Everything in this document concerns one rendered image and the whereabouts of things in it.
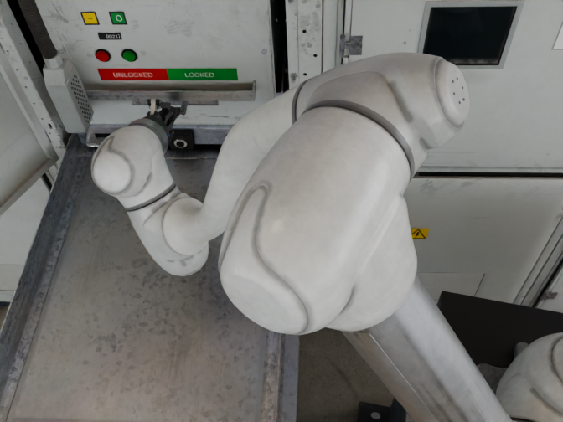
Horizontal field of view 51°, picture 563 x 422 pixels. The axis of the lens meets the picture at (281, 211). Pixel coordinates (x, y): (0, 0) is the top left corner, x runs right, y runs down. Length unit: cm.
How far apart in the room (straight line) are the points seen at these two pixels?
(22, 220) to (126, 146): 93
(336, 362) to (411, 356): 149
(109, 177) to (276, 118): 38
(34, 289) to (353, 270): 100
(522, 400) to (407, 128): 55
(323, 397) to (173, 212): 119
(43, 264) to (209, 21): 65
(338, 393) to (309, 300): 160
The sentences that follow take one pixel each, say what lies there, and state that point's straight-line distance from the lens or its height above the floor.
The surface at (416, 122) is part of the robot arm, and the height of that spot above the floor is 156.
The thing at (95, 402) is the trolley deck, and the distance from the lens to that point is 125.
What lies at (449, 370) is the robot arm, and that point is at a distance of 68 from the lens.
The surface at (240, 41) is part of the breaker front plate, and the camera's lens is 132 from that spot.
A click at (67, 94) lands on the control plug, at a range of 136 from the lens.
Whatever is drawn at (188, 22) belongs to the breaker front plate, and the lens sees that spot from 131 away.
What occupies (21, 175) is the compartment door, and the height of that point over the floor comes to 86.
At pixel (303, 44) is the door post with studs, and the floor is 120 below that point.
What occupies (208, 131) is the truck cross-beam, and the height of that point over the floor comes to 91.
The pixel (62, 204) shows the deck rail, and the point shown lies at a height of 85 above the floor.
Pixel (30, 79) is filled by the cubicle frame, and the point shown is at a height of 111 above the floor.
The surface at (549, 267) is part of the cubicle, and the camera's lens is 203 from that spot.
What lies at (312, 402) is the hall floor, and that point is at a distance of 207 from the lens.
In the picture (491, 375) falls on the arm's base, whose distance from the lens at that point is 122.
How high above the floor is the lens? 196
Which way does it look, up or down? 53 degrees down
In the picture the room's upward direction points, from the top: 4 degrees counter-clockwise
